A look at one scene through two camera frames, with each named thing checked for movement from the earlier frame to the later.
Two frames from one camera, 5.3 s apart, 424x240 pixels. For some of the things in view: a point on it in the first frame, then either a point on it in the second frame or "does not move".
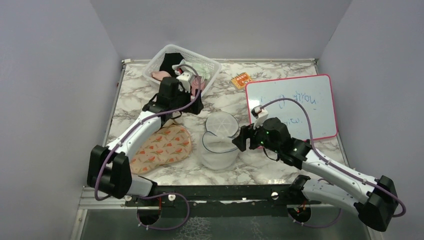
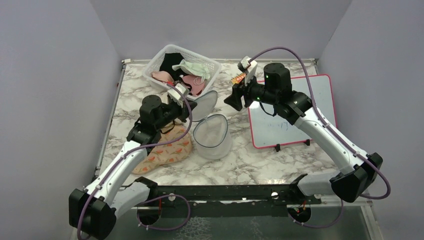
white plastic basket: [213, 67] does not move
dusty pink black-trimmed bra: [195, 85] does not move
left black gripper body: [193, 108] → [172, 111]
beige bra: [159, 75] does not move
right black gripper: [247, 132] → [234, 100]
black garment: [169, 60] does not move
